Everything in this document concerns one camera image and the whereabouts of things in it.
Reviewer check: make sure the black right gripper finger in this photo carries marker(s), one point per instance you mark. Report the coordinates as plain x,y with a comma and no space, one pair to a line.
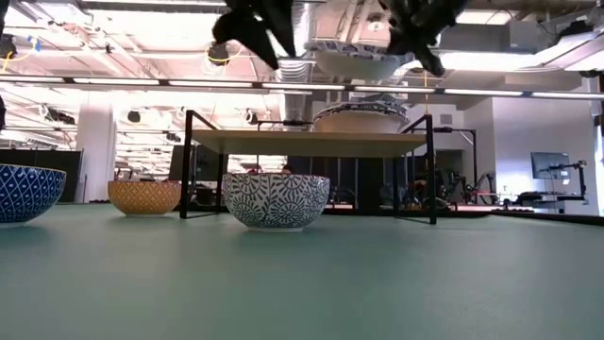
398,38
431,59

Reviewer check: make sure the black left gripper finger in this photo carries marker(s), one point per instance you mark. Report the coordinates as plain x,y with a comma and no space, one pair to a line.
250,40
282,28

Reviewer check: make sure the long ceiling light strip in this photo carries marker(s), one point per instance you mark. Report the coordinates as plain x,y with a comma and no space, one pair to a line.
212,84

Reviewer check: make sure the bowl red inside navy-floral outside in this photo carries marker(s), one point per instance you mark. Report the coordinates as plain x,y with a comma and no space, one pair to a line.
276,200

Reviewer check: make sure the bowl light-blue inside yellow outside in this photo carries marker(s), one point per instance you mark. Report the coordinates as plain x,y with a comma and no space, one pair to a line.
144,198

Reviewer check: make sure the black partition panel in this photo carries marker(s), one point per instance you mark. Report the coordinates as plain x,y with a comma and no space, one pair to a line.
42,158

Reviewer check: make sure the green table mat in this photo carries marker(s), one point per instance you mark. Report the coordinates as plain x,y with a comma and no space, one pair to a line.
302,283

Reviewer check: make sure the silver ventilation duct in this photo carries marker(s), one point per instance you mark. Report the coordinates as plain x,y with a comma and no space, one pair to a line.
295,75

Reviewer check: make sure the black background metal frame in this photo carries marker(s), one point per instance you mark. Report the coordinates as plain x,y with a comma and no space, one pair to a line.
473,156

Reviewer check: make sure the wooden shelf black metal frame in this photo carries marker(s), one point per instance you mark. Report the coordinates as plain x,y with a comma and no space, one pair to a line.
307,144

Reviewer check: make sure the dark wall monitor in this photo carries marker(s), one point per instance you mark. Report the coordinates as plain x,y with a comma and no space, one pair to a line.
549,165

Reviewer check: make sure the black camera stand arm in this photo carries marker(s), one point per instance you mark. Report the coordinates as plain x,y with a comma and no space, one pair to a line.
581,179

